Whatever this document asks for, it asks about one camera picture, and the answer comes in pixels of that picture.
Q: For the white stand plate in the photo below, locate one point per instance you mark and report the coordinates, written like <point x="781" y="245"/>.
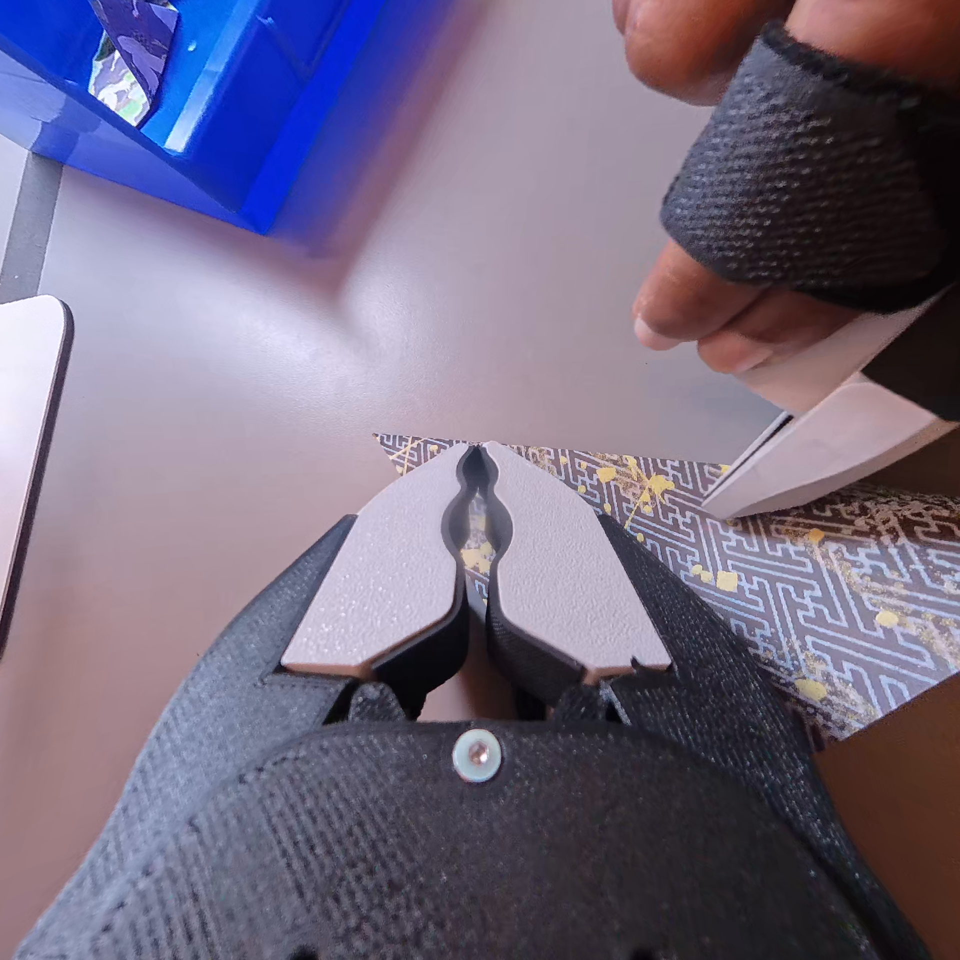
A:
<point x="27" y="435"/>

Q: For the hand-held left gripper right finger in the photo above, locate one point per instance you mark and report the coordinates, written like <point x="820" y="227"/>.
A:
<point x="578" y="585"/>

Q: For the blue plastic bin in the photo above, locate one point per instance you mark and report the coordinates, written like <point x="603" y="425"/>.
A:
<point x="255" y="105"/>

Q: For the yellow backed black patterned paper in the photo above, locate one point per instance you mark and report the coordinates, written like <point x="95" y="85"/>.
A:
<point x="840" y="585"/>

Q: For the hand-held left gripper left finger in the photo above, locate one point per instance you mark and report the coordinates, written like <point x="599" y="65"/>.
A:
<point x="375" y="585"/>

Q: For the purple crane patterned paper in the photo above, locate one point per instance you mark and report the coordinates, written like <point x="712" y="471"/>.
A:
<point x="132" y="60"/>

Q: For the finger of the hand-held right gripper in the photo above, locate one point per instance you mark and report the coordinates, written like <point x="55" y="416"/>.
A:
<point x="840" y="435"/>

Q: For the person's right hand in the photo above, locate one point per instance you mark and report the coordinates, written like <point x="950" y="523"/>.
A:
<point x="705" y="45"/>

